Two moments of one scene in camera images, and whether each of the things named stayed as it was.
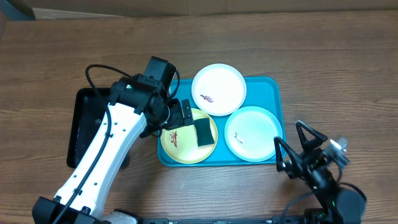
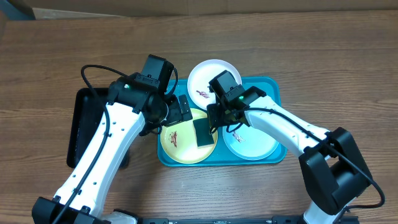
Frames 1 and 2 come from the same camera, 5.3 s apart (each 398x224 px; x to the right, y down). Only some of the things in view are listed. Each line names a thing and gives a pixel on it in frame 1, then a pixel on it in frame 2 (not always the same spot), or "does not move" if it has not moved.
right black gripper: [303, 162] → [216, 119]
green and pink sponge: [204, 135] does not move
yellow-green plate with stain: [180, 144] does not move
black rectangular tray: [87, 112] does not move
